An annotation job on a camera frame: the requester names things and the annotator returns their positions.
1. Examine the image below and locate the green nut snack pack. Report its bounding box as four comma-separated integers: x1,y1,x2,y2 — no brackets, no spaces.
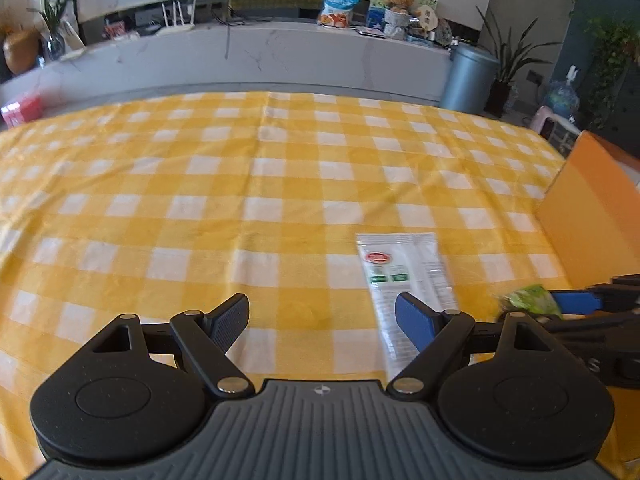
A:
498,284,562,320

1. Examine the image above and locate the white sachet pack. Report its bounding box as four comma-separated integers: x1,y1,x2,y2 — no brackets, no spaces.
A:
356,232,459,378

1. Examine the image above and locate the orange cardboard box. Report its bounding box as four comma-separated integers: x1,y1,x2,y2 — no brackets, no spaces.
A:
536,131,640,288

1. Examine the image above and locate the pink space heater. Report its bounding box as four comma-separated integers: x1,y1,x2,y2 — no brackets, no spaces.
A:
529,106,582,157

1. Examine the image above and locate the yellow checkered tablecloth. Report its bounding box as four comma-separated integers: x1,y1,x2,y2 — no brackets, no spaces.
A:
1,92,568,479

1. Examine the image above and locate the blue water jug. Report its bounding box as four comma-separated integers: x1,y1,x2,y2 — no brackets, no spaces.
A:
542,65,579,122

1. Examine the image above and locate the trailing green ivy plant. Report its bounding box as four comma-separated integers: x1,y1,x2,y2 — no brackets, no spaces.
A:
580,16,639,130

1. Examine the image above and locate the blue grey trash bin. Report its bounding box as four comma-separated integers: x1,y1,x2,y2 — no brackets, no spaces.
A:
439,44,499,115

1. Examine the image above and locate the tall leafy potted plant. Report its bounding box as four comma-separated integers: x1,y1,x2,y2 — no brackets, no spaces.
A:
476,8,560,118

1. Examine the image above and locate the white marble tv console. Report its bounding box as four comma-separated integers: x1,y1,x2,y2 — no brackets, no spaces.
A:
1,22,451,108

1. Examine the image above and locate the pink tissue box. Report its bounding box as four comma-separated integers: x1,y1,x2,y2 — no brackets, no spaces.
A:
1,93,43,128

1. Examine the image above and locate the round paper fan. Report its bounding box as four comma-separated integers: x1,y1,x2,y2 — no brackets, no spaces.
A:
414,4,438,39

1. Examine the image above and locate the brown teddy bear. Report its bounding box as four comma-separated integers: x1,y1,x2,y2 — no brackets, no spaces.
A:
383,0,414,40

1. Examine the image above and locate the brown ceramic vase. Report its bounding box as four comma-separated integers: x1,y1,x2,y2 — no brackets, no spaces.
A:
3,28,40,75

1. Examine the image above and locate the white wifi router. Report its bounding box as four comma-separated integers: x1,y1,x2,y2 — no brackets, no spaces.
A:
156,0,196,36

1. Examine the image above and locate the green picture board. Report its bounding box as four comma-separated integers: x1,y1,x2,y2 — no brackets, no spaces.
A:
370,0,438,16

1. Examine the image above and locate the blue white snack bag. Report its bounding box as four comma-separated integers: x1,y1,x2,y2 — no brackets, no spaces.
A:
317,0,359,28

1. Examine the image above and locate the glass vase with plant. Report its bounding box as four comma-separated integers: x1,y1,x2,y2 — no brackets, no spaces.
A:
28,0,76,61

